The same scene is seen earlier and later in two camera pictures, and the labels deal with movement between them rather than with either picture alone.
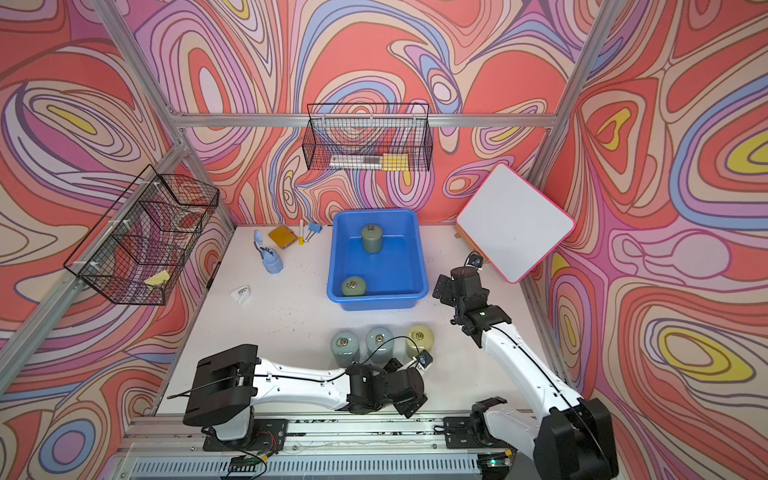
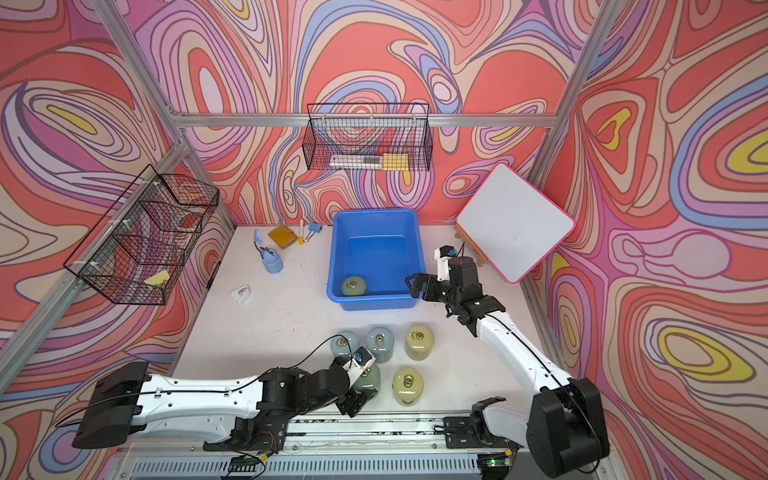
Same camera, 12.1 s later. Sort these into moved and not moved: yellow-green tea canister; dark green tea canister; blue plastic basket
Moved: dark green tea canister
Not moved: blue plastic basket; yellow-green tea canister
